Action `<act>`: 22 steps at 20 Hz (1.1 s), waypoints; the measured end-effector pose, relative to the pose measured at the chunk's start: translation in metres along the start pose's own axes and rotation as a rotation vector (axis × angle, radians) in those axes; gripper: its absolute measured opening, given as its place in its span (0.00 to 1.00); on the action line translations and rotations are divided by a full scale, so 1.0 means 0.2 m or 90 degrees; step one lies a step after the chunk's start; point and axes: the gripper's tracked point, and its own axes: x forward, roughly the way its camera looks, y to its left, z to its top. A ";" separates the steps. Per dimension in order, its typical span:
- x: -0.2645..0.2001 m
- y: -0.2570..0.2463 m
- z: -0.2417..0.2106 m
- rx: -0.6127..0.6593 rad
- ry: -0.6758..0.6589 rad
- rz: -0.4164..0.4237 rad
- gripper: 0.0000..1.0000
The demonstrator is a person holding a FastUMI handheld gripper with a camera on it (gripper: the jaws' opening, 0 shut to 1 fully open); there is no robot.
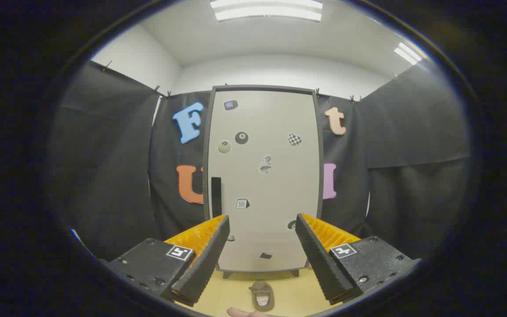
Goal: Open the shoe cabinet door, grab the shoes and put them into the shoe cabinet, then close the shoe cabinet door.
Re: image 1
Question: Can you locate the brown fluffy slipper shoe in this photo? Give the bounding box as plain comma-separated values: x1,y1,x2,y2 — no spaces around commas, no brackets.
248,281,275,312

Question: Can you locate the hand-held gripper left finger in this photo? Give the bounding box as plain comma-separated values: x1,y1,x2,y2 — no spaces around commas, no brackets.
99,214,231,307

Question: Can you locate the long ceiling light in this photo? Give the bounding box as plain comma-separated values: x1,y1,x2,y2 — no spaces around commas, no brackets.
209,0,323,22

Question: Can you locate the grey shoe cabinet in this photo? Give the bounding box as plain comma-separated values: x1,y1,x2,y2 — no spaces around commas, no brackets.
202,85,325,279

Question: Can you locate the black door handle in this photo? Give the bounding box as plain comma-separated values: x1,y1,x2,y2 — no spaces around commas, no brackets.
211,177,222,218

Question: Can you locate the small ceiling light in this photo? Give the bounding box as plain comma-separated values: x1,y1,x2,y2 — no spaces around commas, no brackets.
393,42,423,66

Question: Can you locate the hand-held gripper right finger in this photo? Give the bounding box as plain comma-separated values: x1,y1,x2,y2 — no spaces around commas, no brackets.
294,213,422,305

